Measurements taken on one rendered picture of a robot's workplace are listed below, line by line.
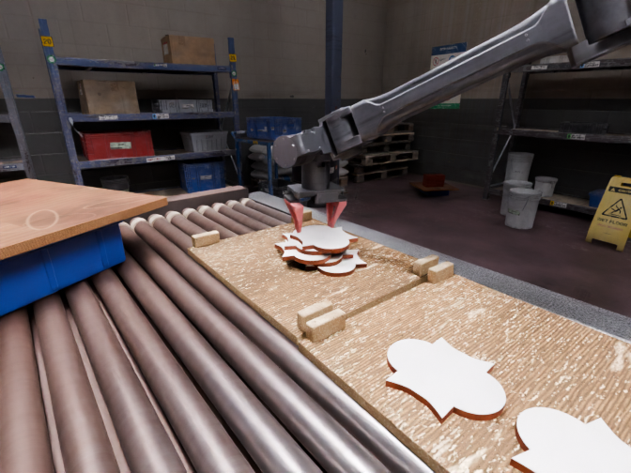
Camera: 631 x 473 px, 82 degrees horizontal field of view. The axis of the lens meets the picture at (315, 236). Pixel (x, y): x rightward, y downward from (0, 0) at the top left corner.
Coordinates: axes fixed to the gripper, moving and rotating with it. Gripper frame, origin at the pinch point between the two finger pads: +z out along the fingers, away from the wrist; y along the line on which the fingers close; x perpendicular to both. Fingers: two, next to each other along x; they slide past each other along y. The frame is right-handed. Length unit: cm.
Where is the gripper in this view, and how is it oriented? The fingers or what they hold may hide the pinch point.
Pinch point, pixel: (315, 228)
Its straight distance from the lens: 77.1
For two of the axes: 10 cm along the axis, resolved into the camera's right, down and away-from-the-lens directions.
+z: -0.2, 9.3, 3.7
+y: 9.3, -1.2, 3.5
